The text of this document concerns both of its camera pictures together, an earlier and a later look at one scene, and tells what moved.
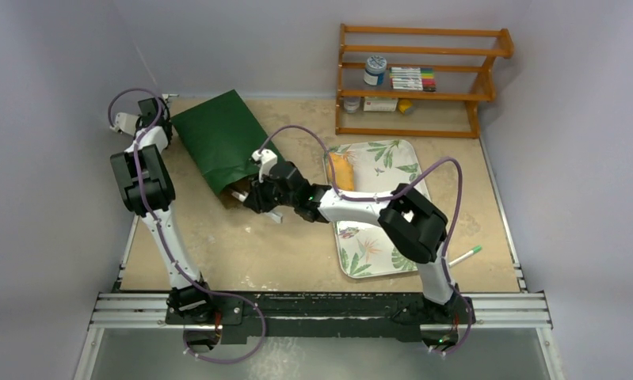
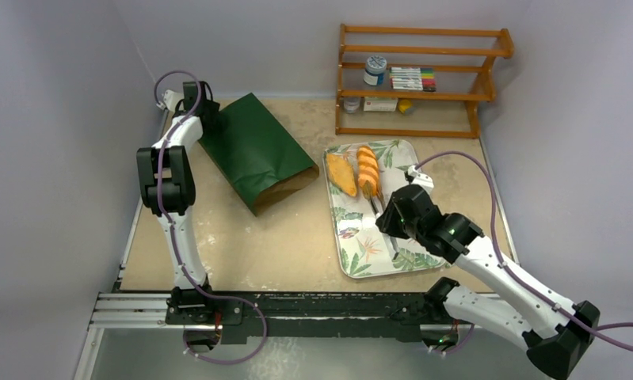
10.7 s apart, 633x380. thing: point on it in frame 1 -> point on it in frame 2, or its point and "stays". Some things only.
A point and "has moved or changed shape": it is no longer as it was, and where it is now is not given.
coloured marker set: x=413 y=78 stays
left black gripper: x=139 y=123 -> x=213 y=111
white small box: x=379 y=104 stays
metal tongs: x=276 y=216 has moved or changed shape
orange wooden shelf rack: x=486 y=90 stays
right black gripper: x=260 y=193 -> x=393 y=218
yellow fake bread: x=343 y=172 stays
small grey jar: x=352 y=104 stays
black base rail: x=314 y=317 stays
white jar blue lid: x=374 y=72 stays
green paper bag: x=222 y=136 has moved or changed shape
